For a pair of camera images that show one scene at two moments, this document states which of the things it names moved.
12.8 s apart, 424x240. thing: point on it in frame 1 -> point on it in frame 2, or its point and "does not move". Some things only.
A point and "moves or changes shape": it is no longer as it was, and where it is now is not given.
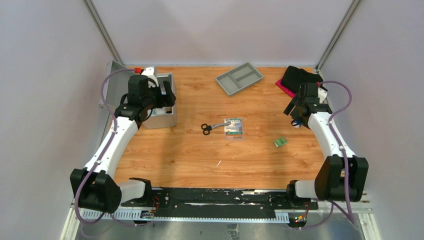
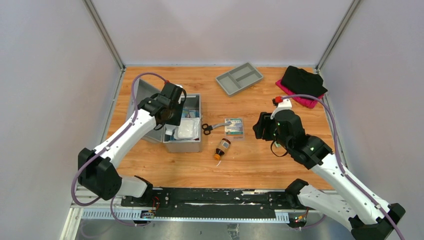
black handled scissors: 206,129 does not move
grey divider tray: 239,78 does not move
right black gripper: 296,101 -> 264,120
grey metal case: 115,86 -> 186,137
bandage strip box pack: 235,131 does not move
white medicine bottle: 162,110 moves or changes shape
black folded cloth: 293,76 does not move
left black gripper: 165,100 -> 176,120
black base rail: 255,203 does not move
